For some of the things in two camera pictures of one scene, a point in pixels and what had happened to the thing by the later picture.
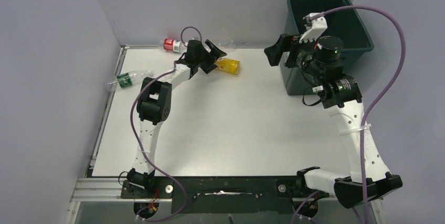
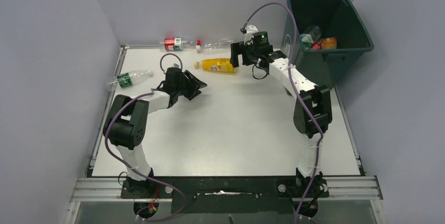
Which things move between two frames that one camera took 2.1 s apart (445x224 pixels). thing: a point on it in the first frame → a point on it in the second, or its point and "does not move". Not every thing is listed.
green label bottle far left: x=125 y=80 does not move
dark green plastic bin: x=347 y=25 does not move
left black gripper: x=212 y=57 → x=194 y=85
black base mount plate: x=221 y=194 does not move
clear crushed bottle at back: x=227 y=44 does not move
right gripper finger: x=283 y=44 → x=236 y=49
